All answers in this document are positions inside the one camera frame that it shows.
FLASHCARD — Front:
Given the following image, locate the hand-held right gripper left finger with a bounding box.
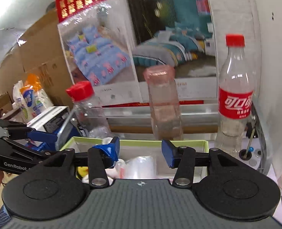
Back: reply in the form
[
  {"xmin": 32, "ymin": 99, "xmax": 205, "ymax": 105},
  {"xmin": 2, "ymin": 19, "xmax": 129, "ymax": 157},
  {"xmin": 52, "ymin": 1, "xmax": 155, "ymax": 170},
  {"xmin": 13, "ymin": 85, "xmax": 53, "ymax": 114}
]
[{"xmin": 44, "ymin": 136, "xmax": 120, "ymax": 188}]

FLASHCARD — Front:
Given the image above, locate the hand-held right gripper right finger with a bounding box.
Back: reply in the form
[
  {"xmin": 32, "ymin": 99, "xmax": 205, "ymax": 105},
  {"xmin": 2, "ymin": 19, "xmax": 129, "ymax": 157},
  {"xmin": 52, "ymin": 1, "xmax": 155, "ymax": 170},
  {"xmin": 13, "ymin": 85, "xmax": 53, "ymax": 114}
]
[{"xmin": 161, "ymin": 139, "xmax": 237, "ymax": 188}]

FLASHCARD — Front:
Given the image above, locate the wall poster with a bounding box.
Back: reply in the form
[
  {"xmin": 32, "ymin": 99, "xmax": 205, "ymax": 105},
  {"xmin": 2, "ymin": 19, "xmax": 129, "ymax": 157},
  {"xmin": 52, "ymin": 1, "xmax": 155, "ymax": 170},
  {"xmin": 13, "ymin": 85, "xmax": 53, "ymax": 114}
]
[{"xmin": 53, "ymin": 0, "xmax": 218, "ymax": 106}]

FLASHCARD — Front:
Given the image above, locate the metal clamp bracket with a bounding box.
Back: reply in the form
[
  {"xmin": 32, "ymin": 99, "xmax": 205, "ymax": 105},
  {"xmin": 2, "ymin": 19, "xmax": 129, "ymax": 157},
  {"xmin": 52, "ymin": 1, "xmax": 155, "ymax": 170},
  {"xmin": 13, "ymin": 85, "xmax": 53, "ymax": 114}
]
[{"xmin": 241, "ymin": 114, "xmax": 263, "ymax": 168}]

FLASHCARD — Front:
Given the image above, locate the red capped clear jar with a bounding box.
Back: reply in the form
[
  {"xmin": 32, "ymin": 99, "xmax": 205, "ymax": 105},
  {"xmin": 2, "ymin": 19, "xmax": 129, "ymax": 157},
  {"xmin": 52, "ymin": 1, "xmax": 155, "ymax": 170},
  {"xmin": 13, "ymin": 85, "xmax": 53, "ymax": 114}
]
[{"xmin": 66, "ymin": 81, "xmax": 112, "ymax": 139}]

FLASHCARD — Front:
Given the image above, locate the brown cardboard box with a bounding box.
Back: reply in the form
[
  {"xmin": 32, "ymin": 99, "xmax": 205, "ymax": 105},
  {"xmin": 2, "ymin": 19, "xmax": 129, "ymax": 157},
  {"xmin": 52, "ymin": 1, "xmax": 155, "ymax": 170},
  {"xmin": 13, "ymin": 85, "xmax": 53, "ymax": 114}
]
[{"xmin": 0, "ymin": 9, "xmax": 73, "ymax": 115}]

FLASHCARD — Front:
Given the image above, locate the blue box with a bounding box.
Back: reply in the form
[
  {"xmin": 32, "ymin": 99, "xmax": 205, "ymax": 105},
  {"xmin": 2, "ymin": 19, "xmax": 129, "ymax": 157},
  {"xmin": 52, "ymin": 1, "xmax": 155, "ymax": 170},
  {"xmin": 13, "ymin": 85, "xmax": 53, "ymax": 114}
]
[{"xmin": 26, "ymin": 123, "xmax": 80, "ymax": 151}]

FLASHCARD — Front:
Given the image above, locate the clear plastic cup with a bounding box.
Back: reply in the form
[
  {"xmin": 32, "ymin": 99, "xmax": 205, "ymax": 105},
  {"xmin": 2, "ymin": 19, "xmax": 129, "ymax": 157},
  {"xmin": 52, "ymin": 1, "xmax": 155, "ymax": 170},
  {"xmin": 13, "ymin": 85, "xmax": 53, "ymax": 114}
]
[{"xmin": 125, "ymin": 156, "xmax": 157, "ymax": 180}]

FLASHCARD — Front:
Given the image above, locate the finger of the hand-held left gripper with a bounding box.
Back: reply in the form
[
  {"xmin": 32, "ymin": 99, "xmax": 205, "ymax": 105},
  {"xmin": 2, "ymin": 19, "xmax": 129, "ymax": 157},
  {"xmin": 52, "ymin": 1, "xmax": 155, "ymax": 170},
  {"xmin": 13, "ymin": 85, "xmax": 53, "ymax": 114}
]
[
  {"xmin": 0, "ymin": 137, "xmax": 58, "ymax": 163},
  {"xmin": 0, "ymin": 118, "xmax": 58, "ymax": 144}
]

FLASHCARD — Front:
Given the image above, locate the pink clear plastic bottle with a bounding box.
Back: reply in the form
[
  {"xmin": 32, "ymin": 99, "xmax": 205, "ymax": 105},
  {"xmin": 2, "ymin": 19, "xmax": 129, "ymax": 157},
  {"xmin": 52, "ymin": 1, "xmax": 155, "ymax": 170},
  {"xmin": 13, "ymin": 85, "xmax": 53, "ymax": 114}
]
[{"xmin": 143, "ymin": 65, "xmax": 184, "ymax": 140}]

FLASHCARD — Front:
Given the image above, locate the white and black box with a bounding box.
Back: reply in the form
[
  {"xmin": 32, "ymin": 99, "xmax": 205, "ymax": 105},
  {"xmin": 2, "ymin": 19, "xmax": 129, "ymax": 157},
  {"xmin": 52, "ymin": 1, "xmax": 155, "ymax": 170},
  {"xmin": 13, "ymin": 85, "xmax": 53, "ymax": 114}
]
[{"xmin": 27, "ymin": 106, "xmax": 71, "ymax": 134}]

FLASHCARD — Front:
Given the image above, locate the orange and blue tissue pack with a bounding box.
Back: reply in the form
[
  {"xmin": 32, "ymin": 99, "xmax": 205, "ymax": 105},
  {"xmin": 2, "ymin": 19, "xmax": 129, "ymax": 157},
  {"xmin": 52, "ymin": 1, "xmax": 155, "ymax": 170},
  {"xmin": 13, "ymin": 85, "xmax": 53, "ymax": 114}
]
[{"xmin": 13, "ymin": 73, "xmax": 55, "ymax": 123}]

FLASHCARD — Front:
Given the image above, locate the red label cola bottle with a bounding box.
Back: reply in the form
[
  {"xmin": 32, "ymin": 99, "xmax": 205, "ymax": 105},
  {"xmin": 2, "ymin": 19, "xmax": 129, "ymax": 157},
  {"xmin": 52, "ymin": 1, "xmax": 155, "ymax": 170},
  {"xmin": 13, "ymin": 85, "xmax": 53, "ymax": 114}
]
[{"xmin": 215, "ymin": 34, "xmax": 255, "ymax": 158}]

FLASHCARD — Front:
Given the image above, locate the green cardboard box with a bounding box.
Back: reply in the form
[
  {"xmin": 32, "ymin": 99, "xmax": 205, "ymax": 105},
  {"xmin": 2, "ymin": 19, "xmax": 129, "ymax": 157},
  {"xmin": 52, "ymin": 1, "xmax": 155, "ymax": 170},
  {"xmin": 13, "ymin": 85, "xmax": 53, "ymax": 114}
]
[{"xmin": 59, "ymin": 136, "xmax": 210, "ymax": 180}]

